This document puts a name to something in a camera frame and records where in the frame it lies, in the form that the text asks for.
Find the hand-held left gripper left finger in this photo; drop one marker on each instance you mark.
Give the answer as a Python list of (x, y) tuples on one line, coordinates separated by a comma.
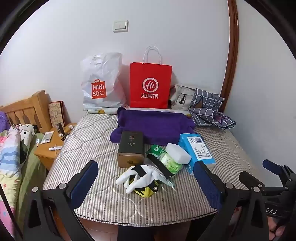
[(85, 183)]

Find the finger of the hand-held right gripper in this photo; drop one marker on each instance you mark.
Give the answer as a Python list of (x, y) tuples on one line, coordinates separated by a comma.
[(270, 165), (248, 178)]

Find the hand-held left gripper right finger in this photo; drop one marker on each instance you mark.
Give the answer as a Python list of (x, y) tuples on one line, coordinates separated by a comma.
[(205, 183)]

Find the white sponge block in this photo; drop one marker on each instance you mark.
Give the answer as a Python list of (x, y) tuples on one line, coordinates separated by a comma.
[(178, 153)]

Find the white glove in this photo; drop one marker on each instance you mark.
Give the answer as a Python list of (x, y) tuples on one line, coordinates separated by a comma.
[(148, 178)]

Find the yellow mesh pouch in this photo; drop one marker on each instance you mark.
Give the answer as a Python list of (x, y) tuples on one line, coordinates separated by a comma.
[(145, 192)]

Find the person's right hand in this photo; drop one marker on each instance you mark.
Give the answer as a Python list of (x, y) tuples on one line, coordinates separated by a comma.
[(279, 229)]

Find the blue tissue pack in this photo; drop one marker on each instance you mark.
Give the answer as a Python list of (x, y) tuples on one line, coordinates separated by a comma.
[(196, 148)]

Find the white ointment tube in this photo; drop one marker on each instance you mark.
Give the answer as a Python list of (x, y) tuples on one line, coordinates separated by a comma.
[(55, 148)]

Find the black elastic band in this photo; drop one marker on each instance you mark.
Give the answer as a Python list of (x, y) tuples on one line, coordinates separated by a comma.
[(161, 168)]

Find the dark small bottle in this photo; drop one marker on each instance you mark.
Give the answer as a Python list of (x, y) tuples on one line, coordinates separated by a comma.
[(64, 136)]

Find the wooden bedside table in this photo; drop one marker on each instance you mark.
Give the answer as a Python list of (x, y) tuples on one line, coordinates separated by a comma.
[(59, 136)]

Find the green bed sheet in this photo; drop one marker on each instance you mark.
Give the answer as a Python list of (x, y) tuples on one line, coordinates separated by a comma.
[(32, 171)]

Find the white round jar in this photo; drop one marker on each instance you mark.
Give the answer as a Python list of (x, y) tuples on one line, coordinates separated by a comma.
[(70, 126)]

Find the striped mattress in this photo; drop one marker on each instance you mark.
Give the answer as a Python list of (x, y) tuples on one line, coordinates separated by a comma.
[(138, 208)]

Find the white sachet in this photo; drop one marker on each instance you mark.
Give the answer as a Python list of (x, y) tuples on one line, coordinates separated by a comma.
[(47, 137)]

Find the black small bottle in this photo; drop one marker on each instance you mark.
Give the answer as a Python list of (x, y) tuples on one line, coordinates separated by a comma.
[(60, 128)]

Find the dark green tin box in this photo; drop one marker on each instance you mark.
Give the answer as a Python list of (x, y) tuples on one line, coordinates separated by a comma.
[(130, 143)]

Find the grey checked cloth pink star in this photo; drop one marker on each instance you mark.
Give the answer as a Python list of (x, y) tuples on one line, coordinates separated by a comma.
[(212, 118)]

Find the duck print rolled sheet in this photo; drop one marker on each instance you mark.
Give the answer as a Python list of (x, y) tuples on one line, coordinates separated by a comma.
[(101, 111)]

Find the purple towel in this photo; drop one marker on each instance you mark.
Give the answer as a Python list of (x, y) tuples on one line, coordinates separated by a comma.
[(157, 125)]

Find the patterned hardcover book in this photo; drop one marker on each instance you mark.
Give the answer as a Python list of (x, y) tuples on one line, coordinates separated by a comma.
[(55, 113)]

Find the colourful printed blanket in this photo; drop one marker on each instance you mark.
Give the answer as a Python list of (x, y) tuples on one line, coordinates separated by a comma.
[(9, 162)]

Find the grey checked cloth bag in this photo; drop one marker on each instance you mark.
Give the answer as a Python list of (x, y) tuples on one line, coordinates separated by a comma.
[(208, 98)]

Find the beige canvas bag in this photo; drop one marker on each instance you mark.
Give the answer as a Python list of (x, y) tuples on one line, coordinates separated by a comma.
[(180, 95)]

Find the wooden headboard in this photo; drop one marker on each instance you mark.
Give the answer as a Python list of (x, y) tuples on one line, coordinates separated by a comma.
[(30, 109)]

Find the white plastic shopping bag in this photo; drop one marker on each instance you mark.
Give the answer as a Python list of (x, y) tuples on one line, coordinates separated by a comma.
[(101, 69)]

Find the red paper bag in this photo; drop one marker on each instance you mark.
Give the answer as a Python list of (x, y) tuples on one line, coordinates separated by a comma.
[(150, 74)]

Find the brown wooden door frame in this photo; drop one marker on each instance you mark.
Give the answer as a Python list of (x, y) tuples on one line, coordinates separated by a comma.
[(232, 58)]

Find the white light switch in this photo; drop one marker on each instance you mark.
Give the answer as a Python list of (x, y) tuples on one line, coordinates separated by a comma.
[(120, 26)]

